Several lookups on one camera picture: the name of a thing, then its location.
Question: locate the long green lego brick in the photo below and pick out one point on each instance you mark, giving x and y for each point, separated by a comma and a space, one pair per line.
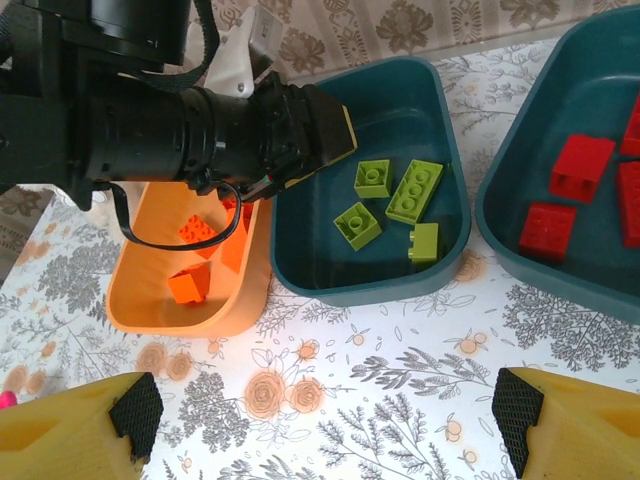
415, 191

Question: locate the red lego brick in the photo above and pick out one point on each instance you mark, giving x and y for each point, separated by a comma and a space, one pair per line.
582, 167
631, 202
632, 125
547, 232

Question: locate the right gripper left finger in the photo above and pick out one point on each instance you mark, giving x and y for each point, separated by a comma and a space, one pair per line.
60, 435

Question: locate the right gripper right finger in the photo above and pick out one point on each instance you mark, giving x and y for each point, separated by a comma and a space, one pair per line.
585, 430

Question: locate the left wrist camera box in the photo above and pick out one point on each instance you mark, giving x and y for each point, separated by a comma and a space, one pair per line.
235, 55

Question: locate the teal plastic container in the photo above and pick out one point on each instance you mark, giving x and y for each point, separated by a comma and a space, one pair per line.
350, 291
515, 150

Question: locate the orange lego brick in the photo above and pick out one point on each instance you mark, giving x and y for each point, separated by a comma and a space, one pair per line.
235, 245
190, 285
197, 232

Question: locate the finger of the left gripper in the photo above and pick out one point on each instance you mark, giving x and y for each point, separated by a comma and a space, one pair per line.
327, 130

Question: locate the orange plastic container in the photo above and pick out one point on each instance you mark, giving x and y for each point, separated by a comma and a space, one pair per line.
245, 310

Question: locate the floral patterned table mat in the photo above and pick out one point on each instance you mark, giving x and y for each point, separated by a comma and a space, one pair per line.
400, 330

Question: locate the small green lego brick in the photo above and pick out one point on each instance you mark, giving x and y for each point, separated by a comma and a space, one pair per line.
372, 179
357, 226
425, 241

